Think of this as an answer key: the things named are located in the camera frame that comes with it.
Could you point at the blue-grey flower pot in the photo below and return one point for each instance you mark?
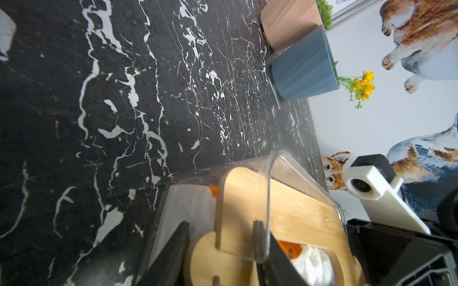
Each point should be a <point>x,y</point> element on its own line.
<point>305,69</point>

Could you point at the orange tissue pack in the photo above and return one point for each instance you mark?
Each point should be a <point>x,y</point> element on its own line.
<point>196,204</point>

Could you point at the light wooden lid board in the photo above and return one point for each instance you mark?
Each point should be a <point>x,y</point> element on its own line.
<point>295,217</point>

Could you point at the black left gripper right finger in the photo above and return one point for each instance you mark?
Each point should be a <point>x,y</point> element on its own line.
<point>277,270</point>

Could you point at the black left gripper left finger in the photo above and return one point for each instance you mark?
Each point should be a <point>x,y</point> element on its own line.
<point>167,269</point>

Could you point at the aluminium frame post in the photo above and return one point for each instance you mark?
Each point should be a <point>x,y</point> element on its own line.
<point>350,11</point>

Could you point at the clear plastic box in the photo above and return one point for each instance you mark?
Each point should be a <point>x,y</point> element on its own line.
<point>279,166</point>

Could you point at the peach succulent pot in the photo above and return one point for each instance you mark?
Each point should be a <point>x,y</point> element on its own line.
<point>285,22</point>

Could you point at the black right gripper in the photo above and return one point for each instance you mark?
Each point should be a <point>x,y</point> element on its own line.
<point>395,257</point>

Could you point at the yellow artificial flower sprig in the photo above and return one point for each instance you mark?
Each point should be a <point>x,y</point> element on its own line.
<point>359,88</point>

